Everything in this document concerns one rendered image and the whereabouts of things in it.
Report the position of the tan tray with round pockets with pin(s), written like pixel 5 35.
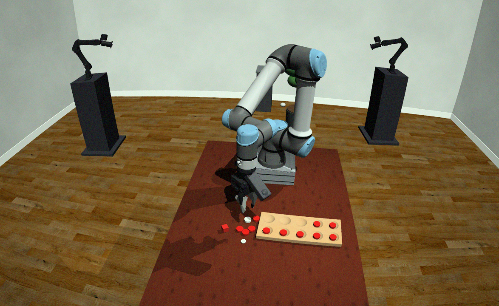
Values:
pixel 292 224

